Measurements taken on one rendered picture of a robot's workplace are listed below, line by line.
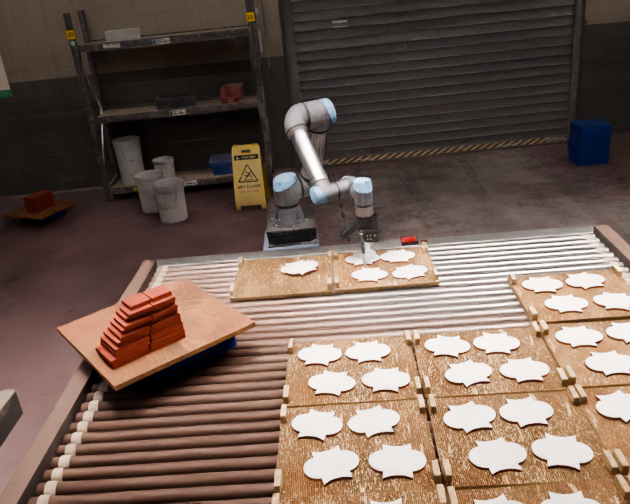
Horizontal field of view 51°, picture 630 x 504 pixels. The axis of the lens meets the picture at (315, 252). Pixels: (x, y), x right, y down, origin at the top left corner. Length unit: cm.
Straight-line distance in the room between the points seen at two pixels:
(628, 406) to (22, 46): 690
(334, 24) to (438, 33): 112
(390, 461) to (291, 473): 25
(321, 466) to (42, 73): 652
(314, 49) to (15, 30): 310
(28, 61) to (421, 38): 416
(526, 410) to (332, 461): 55
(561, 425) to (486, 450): 23
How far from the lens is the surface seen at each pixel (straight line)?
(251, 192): 632
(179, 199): 628
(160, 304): 210
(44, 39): 771
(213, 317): 228
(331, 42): 727
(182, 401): 212
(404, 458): 176
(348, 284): 261
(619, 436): 191
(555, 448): 182
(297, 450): 182
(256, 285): 269
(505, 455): 178
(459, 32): 749
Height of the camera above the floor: 211
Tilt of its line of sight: 24 degrees down
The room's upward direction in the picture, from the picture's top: 6 degrees counter-clockwise
